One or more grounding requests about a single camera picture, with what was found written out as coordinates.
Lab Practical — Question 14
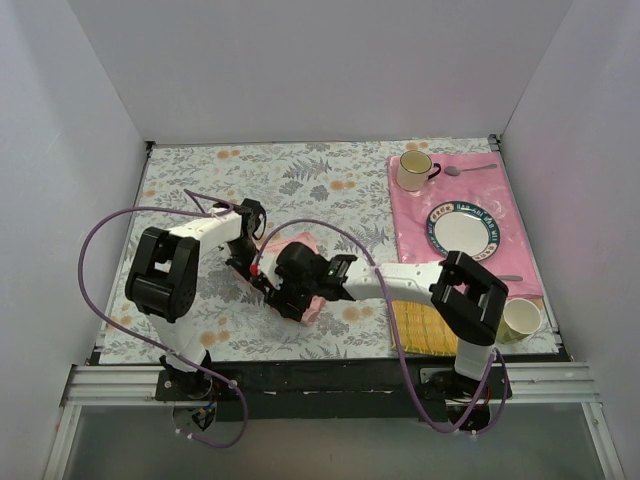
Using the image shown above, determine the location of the peach satin napkin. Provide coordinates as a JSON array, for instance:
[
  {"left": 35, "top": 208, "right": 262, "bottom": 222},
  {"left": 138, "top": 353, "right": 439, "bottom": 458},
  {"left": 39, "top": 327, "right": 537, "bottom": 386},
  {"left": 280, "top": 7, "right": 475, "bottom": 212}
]
[{"left": 235, "top": 232, "right": 325, "bottom": 325}]

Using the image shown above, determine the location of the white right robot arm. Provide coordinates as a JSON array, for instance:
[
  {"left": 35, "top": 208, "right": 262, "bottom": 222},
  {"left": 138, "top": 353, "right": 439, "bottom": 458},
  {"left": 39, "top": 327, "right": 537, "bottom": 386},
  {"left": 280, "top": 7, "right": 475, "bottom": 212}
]
[{"left": 249, "top": 242, "right": 508, "bottom": 398}]

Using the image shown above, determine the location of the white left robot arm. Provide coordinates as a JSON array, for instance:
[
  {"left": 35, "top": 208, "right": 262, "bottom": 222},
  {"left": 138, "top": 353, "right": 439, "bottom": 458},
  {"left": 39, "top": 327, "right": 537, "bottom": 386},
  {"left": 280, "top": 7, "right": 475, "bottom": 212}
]
[{"left": 125, "top": 199, "right": 266, "bottom": 400}]

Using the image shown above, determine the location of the floral patterned tablecloth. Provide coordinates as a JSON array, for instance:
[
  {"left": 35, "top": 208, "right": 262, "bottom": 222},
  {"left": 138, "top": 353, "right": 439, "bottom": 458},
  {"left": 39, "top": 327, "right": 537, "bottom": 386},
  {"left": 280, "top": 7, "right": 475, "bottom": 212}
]
[{"left": 97, "top": 137, "right": 560, "bottom": 364}]

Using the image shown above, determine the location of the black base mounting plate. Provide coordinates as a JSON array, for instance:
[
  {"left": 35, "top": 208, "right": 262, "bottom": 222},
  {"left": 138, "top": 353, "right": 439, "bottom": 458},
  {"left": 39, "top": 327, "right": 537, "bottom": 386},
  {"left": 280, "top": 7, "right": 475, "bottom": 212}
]
[{"left": 155, "top": 359, "right": 514, "bottom": 424}]

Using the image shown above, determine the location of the yellow bamboo tray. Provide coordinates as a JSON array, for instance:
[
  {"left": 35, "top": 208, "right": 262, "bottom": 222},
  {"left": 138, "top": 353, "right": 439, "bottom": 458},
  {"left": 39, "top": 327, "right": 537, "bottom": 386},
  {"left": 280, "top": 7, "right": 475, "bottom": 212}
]
[{"left": 392, "top": 301, "right": 458, "bottom": 357}]

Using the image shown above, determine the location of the white mug black rim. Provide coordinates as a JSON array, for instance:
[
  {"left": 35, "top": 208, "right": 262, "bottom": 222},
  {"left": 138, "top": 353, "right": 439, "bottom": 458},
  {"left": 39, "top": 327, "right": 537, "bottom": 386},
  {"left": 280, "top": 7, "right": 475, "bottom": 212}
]
[{"left": 396, "top": 150, "right": 442, "bottom": 192}]

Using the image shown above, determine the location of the white plate green rim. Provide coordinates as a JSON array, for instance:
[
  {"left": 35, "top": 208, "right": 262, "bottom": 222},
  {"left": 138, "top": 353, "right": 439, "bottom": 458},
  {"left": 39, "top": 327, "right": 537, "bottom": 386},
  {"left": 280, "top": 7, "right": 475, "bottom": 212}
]
[{"left": 425, "top": 201, "right": 501, "bottom": 262}]

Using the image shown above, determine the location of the small silver spoon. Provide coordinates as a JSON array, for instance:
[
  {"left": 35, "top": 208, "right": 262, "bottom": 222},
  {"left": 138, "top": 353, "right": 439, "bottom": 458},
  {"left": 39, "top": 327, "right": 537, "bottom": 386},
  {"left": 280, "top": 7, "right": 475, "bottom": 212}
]
[{"left": 444, "top": 163, "right": 498, "bottom": 177}]

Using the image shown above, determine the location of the silver fork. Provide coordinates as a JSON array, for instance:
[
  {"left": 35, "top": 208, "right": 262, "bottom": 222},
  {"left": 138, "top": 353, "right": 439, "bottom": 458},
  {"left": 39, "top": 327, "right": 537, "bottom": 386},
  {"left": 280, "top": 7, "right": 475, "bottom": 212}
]
[{"left": 497, "top": 275, "right": 523, "bottom": 282}]

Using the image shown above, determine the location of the pink floral placemat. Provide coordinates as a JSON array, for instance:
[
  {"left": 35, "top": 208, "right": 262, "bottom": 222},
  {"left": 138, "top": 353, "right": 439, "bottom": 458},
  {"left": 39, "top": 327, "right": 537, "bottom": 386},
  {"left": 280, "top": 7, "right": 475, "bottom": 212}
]
[{"left": 388, "top": 153, "right": 543, "bottom": 298}]

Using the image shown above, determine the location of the yellow green mug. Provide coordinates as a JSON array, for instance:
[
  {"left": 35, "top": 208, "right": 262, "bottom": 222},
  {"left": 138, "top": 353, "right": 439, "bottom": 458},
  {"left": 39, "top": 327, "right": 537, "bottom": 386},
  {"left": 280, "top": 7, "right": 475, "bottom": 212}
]
[{"left": 496, "top": 298, "right": 542, "bottom": 344}]

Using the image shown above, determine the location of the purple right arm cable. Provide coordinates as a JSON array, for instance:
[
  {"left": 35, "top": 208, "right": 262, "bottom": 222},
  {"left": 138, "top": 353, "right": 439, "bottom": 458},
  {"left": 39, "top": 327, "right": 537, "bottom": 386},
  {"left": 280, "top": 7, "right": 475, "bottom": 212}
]
[{"left": 252, "top": 218, "right": 507, "bottom": 435}]

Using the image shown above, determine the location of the aluminium frame rail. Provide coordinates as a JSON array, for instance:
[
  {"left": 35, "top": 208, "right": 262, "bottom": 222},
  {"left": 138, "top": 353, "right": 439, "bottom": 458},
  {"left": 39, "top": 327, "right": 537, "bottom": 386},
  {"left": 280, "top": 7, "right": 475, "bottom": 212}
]
[{"left": 44, "top": 362, "right": 625, "bottom": 479}]

